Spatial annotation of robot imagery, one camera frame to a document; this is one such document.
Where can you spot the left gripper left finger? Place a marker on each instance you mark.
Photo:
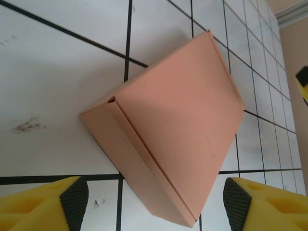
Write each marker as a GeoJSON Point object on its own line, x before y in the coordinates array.
{"type": "Point", "coordinates": [36, 209]}

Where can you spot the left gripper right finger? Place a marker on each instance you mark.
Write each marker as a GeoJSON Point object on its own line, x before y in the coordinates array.
{"type": "Point", "coordinates": [269, 209]}

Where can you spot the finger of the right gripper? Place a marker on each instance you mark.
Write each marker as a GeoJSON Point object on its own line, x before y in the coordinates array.
{"type": "Point", "coordinates": [304, 84]}

